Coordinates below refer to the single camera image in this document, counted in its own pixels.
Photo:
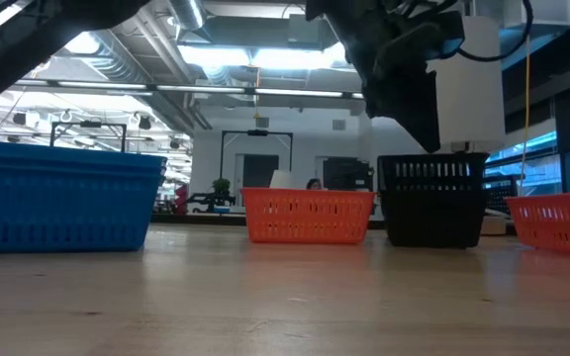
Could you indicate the orange plastic slotted basket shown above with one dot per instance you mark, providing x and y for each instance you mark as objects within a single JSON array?
[
  {"x": 310, "y": 232},
  {"x": 562, "y": 232}
]

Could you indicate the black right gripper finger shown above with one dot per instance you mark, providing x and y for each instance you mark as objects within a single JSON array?
[{"x": 426, "y": 128}]

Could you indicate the black perforated panel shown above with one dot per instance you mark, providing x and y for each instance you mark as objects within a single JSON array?
[{"x": 503, "y": 187}]

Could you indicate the grey ceiling box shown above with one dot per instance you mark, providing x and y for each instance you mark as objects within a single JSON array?
[{"x": 297, "y": 29}]

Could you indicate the red chair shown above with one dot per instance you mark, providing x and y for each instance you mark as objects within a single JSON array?
[{"x": 181, "y": 198}]

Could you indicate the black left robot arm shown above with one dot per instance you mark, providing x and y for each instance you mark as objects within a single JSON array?
[{"x": 18, "y": 49}]

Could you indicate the long ceiling light bar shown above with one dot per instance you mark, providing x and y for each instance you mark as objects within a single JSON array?
[{"x": 206, "y": 89}]

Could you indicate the white conical object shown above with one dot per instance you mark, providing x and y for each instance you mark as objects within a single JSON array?
[{"x": 282, "y": 180}]

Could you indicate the green potted plant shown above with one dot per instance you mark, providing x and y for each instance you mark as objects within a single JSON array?
[{"x": 221, "y": 185}]

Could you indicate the black metal rig frame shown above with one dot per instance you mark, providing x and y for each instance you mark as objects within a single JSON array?
[
  {"x": 89, "y": 124},
  {"x": 256, "y": 132}
]

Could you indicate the person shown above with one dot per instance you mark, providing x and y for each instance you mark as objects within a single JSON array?
[{"x": 313, "y": 184}]

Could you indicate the large ribbed silver duct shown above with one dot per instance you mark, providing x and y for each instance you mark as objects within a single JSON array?
[{"x": 112, "y": 54}]

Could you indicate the small round silver duct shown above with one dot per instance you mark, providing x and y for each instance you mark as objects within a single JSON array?
[{"x": 186, "y": 12}]

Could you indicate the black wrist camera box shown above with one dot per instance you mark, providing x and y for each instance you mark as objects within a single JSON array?
[{"x": 428, "y": 34}]

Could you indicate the grey wall vent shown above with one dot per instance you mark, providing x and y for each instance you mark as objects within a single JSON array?
[{"x": 338, "y": 124}]

